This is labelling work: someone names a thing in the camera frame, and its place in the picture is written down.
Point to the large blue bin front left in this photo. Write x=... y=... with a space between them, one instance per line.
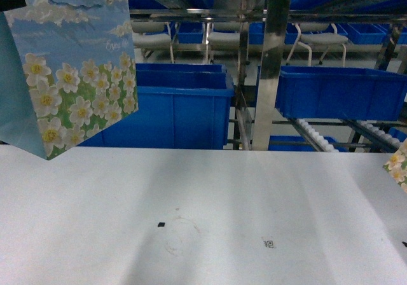
x=177 y=109

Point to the grey chair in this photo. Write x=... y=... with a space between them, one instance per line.
x=323 y=34

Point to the flower gift bag light blue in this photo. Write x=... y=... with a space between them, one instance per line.
x=67 y=72

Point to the metal rack post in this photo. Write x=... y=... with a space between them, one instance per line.
x=273 y=47

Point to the blue bin right on rollers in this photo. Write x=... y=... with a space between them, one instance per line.
x=345 y=93

